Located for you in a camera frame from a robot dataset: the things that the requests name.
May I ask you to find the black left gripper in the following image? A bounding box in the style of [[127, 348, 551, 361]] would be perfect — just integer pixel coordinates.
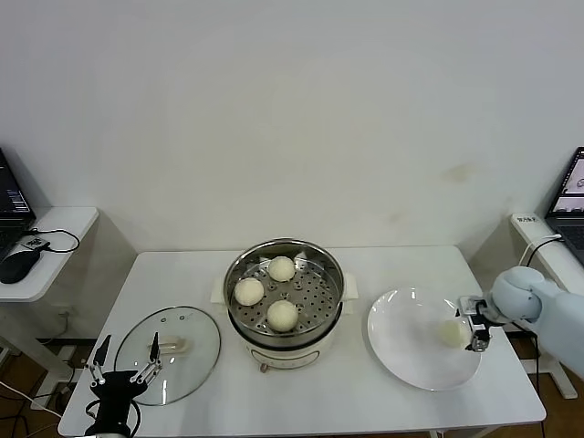
[[83, 331, 164, 433]]

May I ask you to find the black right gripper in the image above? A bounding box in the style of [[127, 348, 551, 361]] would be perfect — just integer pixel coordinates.
[[455, 295, 496, 355]]

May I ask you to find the white steamed baozi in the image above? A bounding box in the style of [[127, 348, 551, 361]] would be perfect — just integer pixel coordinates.
[[234, 277, 266, 307], [435, 318, 470, 348], [267, 255, 297, 283], [266, 299, 300, 333]]

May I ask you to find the glass lid with cream handle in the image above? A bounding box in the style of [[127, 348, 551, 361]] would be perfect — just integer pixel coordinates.
[[113, 305, 223, 407]]

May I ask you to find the stainless steel steamer basket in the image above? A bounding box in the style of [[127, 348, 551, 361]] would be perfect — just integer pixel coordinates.
[[223, 237, 346, 349]]

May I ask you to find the white round plate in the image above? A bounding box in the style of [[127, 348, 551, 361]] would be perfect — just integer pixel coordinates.
[[367, 287, 483, 391]]

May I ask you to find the white side desk with label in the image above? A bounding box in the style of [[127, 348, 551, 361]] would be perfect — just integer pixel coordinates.
[[508, 212, 584, 402]]

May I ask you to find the black computer mouse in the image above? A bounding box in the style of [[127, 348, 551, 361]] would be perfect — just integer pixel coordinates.
[[0, 249, 42, 285]]

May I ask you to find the small black QR-code device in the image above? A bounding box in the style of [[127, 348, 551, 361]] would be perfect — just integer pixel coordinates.
[[20, 235, 51, 255]]

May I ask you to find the white side desk with mouse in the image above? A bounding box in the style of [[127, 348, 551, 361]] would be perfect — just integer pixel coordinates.
[[0, 205, 100, 393]]

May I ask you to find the cream electric cooker pot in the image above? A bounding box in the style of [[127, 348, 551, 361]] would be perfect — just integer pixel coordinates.
[[210, 272, 361, 374]]

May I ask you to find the grey laptop with bright screen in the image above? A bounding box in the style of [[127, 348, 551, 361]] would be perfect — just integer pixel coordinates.
[[544, 146, 584, 264]]

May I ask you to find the black laptop with dark screen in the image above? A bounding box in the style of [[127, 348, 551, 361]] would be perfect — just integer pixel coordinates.
[[0, 146, 37, 261]]

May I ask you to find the black cable with adapter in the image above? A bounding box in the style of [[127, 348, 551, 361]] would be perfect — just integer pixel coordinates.
[[519, 237, 563, 387]]

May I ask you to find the white floor cable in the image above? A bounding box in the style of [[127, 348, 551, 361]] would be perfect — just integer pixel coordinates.
[[0, 381, 63, 419]]

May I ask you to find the thin black looped cable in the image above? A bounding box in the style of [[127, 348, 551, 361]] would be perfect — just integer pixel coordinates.
[[22, 226, 81, 255]]

